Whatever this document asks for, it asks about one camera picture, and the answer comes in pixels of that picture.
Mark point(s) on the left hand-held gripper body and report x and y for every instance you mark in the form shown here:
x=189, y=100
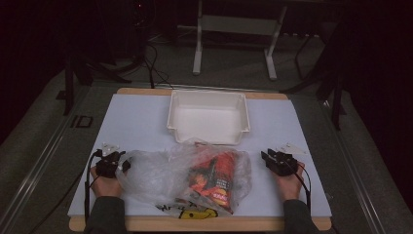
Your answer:
x=107, y=164

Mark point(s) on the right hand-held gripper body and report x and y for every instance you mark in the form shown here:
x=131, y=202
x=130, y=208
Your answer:
x=284, y=164

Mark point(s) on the clear plastic bag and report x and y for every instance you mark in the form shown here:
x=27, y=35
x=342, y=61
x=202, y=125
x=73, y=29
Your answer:
x=149, y=177

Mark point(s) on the orange chip bag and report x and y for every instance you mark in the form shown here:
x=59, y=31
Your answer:
x=212, y=182

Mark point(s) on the white plastic bin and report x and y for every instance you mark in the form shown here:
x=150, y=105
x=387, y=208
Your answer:
x=207, y=118

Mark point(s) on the person's left hand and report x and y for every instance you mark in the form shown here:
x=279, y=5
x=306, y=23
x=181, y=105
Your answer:
x=105, y=187

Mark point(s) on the person's right hand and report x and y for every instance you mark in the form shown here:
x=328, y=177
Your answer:
x=289, y=187

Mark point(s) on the white table mat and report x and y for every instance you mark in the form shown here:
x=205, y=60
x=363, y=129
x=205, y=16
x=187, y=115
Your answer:
x=136, y=123

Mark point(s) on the black angled stand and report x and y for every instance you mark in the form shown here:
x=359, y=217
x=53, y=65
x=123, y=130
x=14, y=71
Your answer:
x=336, y=97

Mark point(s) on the black tripod stand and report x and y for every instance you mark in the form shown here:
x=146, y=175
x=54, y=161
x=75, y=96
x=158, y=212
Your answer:
x=142, y=48

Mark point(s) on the white metal stand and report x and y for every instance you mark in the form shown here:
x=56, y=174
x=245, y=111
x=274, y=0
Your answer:
x=238, y=24

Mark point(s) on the metal floor rail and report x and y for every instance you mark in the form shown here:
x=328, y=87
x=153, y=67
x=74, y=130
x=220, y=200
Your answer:
x=354, y=175
x=35, y=169

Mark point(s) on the black metal post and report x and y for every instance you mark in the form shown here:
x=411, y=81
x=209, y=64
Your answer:
x=68, y=87

